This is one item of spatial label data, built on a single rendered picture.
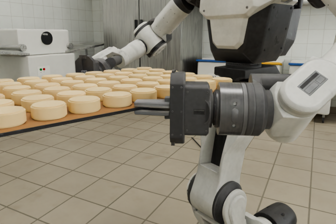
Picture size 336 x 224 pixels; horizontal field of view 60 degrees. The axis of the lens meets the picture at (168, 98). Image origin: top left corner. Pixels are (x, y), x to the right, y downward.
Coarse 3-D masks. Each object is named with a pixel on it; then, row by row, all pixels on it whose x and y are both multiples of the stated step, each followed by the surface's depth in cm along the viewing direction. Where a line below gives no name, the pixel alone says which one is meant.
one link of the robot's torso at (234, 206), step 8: (192, 176) 104; (232, 192) 92; (240, 192) 94; (232, 200) 92; (240, 200) 93; (192, 208) 107; (224, 208) 91; (232, 208) 91; (240, 208) 94; (200, 216) 105; (208, 216) 103; (224, 216) 91; (232, 216) 92; (240, 216) 95
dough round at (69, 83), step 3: (63, 81) 64; (66, 81) 64; (69, 81) 64; (72, 81) 64; (75, 81) 64; (78, 81) 64; (81, 81) 64; (60, 84) 63; (63, 84) 62; (66, 84) 62; (69, 84) 62; (72, 84) 62; (69, 87) 62
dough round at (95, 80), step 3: (87, 78) 68; (90, 78) 68; (93, 78) 68; (96, 78) 68; (99, 78) 68; (102, 78) 68; (105, 78) 68; (87, 81) 66; (90, 81) 66; (93, 81) 66; (96, 81) 66; (96, 84) 66
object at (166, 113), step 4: (148, 108) 49; (152, 108) 49; (156, 108) 49; (160, 108) 49; (164, 108) 49; (168, 108) 49; (136, 112) 49; (140, 112) 49; (144, 112) 49; (148, 112) 48; (152, 112) 48; (156, 112) 48; (160, 112) 48; (164, 112) 48; (168, 112) 48; (164, 116) 49; (168, 116) 49
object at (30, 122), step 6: (102, 102) 53; (132, 102) 53; (102, 108) 48; (108, 108) 48; (114, 108) 48; (120, 108) 48; (126, 108) 48; (30, 114) 45; (66, 114) 45; (72, 114) 45; (78, 114) 45; (84, 114) 45; (90, 114) 45; (96, 114) 45; (30, 120) 41; (36, 120) 41; (48, 120) 41; (54, 120) 41; (60, 120) 41; (18, 126) 39; (24, 126) 39; (30, 126) 39; (0, 132) 36
